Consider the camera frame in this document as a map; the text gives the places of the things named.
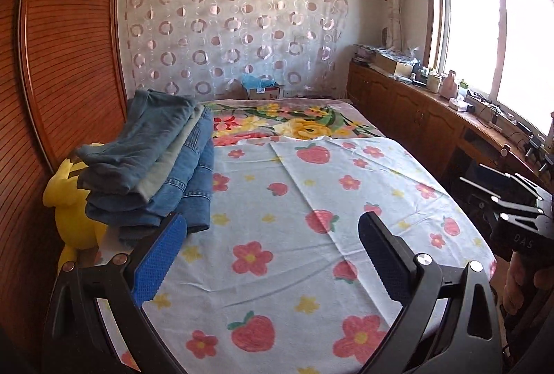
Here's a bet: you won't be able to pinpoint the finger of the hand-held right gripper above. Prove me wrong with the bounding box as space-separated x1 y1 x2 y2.
459 176 544 216
503 172 544 202

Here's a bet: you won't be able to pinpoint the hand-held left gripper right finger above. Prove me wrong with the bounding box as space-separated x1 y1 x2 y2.
358 210 505 374

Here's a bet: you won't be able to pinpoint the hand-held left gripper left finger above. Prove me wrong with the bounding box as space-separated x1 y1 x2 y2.
43 212 189 374

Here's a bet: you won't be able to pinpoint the grey-blue pants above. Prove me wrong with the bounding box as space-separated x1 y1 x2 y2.
75 89 198 194

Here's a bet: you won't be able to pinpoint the light grey-green folded pants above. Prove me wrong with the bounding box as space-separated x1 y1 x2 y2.
132 103 207 202

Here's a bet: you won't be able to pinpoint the person's right hand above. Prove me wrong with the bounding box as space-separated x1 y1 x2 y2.
502 250 554 316

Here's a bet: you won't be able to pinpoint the folded blue jeans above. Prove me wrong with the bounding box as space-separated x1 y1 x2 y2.
86 108 215 228
117 201 213 247

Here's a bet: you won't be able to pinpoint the yellow plush toy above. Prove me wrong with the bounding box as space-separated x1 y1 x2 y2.
43 143 110 272

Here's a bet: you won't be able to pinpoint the white strawberry flower sheet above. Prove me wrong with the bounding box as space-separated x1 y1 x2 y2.
93 136 498 374

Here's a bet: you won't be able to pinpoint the white tissue box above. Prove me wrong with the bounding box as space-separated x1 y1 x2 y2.
447 97 475 114

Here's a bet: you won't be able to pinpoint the long brown wooden cabinet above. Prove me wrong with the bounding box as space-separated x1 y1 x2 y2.
348 60 554 206

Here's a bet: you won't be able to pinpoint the wooden-framed window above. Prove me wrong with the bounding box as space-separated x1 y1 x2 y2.
425 0 554 138

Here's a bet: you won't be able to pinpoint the open cardboard box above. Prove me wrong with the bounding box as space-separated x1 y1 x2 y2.
373 51 419 77

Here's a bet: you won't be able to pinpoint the pink floral blanket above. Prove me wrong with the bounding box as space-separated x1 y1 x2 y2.
200 97 387 148

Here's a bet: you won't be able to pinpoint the cardboard box with blue bags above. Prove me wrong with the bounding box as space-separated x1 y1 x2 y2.
241 74 286 100

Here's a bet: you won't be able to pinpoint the pink circle-pattern curtain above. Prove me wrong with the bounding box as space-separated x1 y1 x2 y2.
118 0 349 99

